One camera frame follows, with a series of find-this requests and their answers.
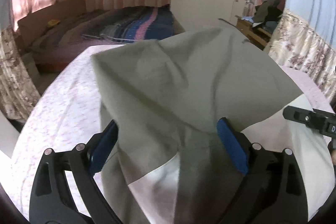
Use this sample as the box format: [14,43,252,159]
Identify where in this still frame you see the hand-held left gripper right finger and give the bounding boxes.
[216,117,308,224]

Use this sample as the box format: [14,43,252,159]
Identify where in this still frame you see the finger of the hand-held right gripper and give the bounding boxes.
[283,105,315,123]

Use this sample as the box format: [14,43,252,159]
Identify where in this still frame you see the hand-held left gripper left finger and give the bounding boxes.
[29,119,124,224]

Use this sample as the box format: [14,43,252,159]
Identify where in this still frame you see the olive and white jacket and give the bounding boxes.
[91,27,327,224]

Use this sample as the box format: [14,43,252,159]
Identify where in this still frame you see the pile of dark clothes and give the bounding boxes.
[253,0,288,24]

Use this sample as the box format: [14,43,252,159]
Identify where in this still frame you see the blue floral curtain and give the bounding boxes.
[268,0,336,106]

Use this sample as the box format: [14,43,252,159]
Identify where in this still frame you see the wooden desk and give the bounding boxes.
[235,15,273,50]

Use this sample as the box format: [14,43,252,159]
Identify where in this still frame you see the brown bed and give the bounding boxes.
[13,0,184,72]

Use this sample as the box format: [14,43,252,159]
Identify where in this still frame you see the striped blue pink quilt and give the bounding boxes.
[81,6,181,45]

